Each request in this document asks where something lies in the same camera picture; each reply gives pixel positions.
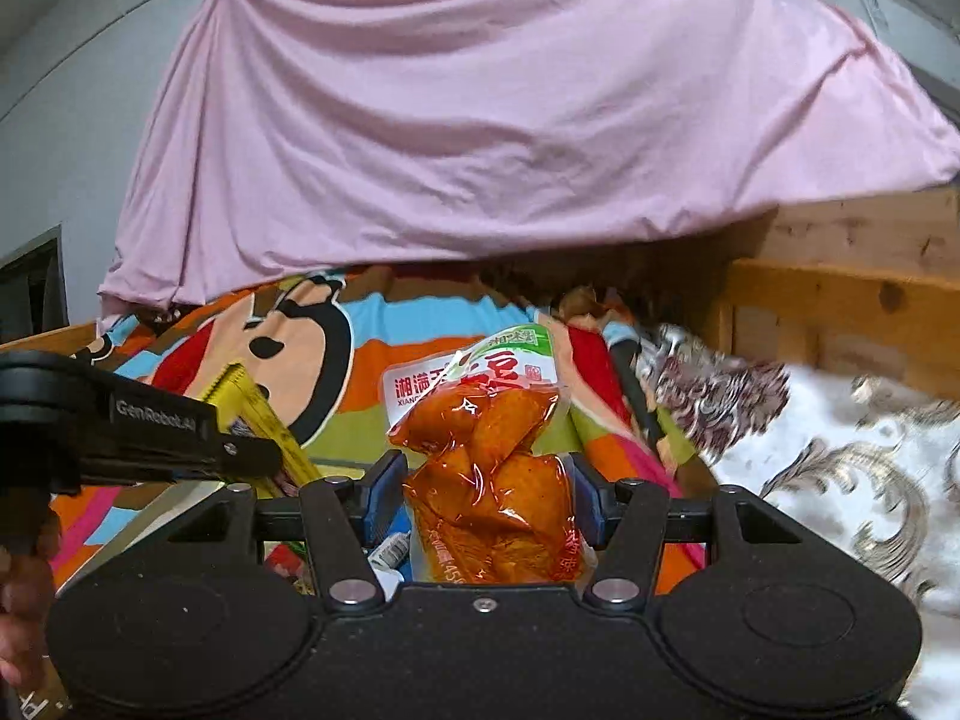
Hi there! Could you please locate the cartoon monkey printed blanket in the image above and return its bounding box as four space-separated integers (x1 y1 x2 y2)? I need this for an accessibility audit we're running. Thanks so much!
49 266 710 601

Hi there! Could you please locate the yellow snack packet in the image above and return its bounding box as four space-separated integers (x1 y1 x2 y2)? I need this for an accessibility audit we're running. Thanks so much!
187 362 325 490

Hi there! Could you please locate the wooden bed frame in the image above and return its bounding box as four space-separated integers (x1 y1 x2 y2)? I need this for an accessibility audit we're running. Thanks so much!
0 187 960 410

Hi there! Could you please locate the orange tofu snack packet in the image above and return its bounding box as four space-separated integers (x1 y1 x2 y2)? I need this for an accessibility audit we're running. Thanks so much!
382 324 599 587

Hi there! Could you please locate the dark window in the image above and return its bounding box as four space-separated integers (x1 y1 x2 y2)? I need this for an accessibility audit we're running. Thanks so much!
0 225 68 346

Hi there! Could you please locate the black strap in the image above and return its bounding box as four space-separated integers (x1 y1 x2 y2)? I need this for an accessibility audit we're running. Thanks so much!
609 336 670 452

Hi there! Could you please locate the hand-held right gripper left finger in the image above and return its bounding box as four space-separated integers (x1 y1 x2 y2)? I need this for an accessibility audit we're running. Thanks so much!
161 451 411 612

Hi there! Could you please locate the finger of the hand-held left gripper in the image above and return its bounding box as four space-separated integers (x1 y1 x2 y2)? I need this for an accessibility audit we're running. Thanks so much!
79 426 286 488

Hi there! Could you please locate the pink bed sheet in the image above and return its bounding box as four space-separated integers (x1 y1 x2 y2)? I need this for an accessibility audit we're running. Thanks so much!
97 0 960 316

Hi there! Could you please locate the white floral quilt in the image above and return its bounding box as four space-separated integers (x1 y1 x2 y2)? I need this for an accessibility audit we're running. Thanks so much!
637 322 960 706

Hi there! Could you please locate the white red snack packet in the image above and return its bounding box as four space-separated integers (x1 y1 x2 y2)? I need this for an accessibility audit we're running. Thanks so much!
262 529 415 595

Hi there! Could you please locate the person's left hand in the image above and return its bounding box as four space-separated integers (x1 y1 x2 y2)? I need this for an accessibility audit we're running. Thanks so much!
0 514 62 691

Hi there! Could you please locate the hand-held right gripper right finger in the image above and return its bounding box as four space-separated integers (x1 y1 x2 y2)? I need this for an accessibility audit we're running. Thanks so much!
568 454 809 614

